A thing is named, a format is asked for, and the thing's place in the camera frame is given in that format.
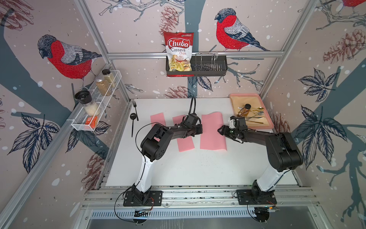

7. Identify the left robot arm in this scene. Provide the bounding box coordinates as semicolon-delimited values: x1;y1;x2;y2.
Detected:
131;113;203;205

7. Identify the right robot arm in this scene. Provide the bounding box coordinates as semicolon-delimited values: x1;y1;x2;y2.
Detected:
217;125;303;204

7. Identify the small brown bottle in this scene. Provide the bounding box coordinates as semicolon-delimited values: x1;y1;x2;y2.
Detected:
238;104;251;117

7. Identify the metal spoon on tray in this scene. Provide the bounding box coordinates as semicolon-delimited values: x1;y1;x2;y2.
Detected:
250;107;264;113

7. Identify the black ladle spoon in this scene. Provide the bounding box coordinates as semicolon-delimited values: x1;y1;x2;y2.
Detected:
130;113;138;137

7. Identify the black fork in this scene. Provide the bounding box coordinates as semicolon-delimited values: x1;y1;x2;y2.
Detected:
132;100;139;121

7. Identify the Chuba cassava chips bag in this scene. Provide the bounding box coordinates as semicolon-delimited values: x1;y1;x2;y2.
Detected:
163;31;194;77

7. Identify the spice jar silver lid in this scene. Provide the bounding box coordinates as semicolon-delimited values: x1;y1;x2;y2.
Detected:
95;77;111;96

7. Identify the small red packet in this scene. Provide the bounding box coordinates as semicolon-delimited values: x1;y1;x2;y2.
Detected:
85;116;98;129

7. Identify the spice jar dark lid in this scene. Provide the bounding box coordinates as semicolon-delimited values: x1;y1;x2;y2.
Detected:
102;69;116;87

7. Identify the black lid rice jar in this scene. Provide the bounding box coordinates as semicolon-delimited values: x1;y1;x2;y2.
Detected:
74;90;101;116

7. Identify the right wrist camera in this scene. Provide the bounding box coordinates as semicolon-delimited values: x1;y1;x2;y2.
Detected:
229;116;247;130

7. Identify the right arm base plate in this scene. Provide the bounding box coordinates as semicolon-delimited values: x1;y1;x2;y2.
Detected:
235;189;277;205

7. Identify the black wire wall basket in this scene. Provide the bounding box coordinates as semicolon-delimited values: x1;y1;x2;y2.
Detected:
165;53;228;77

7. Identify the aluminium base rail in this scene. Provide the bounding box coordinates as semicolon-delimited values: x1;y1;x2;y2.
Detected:
81;185;320;210

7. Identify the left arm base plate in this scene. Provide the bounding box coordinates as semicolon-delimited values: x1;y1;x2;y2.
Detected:
123;191;163;207

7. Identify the clear acrylic wall shelf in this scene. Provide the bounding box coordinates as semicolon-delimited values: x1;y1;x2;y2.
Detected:
71;70;122;134

